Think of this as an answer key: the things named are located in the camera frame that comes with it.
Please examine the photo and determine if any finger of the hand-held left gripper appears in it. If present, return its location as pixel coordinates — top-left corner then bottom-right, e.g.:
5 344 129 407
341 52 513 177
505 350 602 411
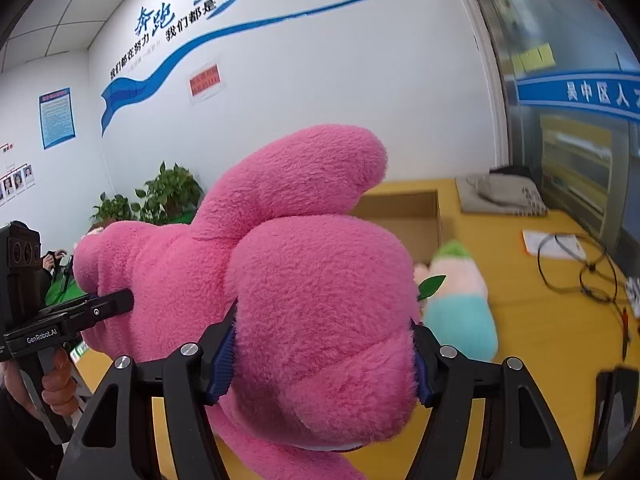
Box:
75 287 135 333

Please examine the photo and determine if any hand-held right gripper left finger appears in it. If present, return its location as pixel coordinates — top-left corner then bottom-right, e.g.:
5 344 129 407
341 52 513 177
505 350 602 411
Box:
59 305 241 480

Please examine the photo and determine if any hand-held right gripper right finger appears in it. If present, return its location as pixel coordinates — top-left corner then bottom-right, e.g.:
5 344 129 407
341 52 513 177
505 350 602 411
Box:
407 317 581 480

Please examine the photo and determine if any pink plush toy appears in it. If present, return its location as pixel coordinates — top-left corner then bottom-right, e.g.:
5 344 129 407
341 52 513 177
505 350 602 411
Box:
72 124 426 480

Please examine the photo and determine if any cardboard box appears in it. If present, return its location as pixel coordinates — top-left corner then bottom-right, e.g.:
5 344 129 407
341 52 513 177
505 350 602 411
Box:
350 190 446 267

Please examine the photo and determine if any person's left hand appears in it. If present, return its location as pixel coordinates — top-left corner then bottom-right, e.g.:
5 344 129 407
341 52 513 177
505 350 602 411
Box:
40 347 86 418

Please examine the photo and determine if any green-haired plush doll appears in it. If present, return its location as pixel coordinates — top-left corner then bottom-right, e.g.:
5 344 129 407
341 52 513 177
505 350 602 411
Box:
412 240 498 361

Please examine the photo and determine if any small potted plant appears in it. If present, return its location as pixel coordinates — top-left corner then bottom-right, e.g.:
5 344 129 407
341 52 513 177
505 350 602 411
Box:
91 192 141 223

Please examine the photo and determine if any large potted plant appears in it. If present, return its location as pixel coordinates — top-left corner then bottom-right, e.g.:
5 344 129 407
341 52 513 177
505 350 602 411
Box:
135 161 206 226

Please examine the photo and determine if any white sheet orange edge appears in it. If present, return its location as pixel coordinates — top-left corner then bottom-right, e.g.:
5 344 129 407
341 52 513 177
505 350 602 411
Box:
521 229 585 261

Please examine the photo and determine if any black rectangular object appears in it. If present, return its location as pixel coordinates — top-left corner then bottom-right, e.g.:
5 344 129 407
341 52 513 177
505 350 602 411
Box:
584 367 640 478

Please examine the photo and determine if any grey cloth bag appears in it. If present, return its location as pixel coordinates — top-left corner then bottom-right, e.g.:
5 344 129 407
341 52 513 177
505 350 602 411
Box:
454 165 548 217

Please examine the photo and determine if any glass partition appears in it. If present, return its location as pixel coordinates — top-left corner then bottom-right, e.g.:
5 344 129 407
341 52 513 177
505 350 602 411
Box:
457 0 640 281

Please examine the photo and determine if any blue window banner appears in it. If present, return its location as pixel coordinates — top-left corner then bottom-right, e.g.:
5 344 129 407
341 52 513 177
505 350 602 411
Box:
515 72 640 121

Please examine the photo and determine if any yellow sticky note cluster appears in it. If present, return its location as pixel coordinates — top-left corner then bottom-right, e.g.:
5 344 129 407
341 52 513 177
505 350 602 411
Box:
510 42 557 73

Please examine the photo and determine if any wall photo board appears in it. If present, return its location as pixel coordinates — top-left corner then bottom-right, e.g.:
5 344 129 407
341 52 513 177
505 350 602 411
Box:
0 142 37 206

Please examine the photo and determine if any blue wall poster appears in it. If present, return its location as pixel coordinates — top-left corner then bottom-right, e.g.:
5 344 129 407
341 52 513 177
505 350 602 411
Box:
39 87 78 151

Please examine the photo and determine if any black cable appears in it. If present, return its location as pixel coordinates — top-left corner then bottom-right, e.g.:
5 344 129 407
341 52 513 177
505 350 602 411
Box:
537 232 632 304

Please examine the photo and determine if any blue ribbon wall decal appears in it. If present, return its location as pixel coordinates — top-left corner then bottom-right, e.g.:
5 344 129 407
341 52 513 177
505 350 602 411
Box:
100 0 401 138

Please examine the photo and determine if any red wall sign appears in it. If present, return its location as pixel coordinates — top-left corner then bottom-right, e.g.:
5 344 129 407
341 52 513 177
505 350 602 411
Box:
187 62 223 104

